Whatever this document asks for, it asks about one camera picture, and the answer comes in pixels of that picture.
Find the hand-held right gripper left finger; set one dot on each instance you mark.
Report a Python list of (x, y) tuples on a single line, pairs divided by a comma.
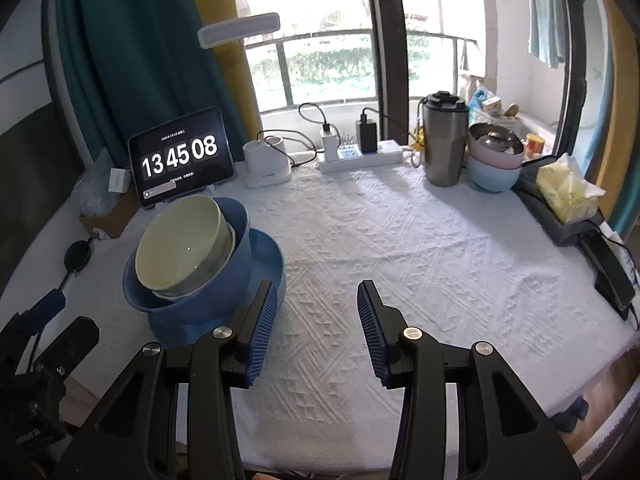
[(260, 340)]

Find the white charger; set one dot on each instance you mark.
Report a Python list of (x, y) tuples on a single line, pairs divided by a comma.
[(330, 142)]

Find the black round disc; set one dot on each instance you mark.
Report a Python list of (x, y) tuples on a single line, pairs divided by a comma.
[(76, 256)]

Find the stainless steel tumbler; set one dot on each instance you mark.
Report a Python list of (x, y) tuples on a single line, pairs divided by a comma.
[(445, 150)]

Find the stainless steel bowl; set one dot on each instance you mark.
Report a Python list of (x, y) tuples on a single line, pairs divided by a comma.
[(492, 140)]

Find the small light blue bowl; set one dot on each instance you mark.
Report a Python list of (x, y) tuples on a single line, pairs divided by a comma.
[(492, 178)]

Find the white textured tablecloth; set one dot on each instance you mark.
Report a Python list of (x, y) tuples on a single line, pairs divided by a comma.
[(400, 240)]

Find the black phone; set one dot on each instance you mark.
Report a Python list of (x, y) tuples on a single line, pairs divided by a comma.
[(610, 275)]

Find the yellow curtain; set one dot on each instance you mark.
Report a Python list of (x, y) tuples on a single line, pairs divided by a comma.
[(230, 85)]

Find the pale green bowl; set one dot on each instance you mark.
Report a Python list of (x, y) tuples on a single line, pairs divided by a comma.
[(180, 245)]

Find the white power strip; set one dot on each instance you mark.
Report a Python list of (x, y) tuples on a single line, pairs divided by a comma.
[(360, 160)]

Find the large blue bowl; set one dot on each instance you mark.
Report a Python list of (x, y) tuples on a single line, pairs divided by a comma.
[(220, 290)]

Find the tablet showing clock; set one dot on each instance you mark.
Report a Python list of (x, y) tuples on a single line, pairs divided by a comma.
[(180, 155)]

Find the yellow plastic bag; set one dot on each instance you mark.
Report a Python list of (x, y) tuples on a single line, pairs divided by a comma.
[(418, 142)]

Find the light blue towel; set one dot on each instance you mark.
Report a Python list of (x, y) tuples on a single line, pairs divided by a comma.
[(547, 20)]

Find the dark door frame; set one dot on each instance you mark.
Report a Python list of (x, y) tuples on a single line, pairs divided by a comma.
[(387, 35)]

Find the light blue ribbed plate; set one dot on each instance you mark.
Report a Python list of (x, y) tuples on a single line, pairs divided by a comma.
[(265, 270)]

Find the balcony railing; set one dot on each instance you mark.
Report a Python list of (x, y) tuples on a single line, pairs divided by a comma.
[(287, 70)]

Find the grey cloth bag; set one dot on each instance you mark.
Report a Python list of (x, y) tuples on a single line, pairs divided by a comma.
[(550, 221)]

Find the teal curtain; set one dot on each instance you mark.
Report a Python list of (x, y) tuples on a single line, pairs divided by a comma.
[(140, 50)]

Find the small white box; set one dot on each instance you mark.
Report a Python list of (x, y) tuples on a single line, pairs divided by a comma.
[(120, 181)]

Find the white desk lamp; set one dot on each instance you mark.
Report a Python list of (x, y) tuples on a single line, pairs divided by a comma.
[(265, 170)]

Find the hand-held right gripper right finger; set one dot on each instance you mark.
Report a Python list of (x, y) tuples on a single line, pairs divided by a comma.
[(372, 335)]

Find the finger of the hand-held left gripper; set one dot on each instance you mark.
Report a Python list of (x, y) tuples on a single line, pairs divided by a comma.
[(75, 335), (47, 307)]

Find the yellow tissue pack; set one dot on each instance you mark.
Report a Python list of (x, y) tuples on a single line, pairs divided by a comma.
[(565, 190)]

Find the cardboard box with plastic bag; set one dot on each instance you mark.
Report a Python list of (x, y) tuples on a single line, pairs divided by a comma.
[(92, 190)]

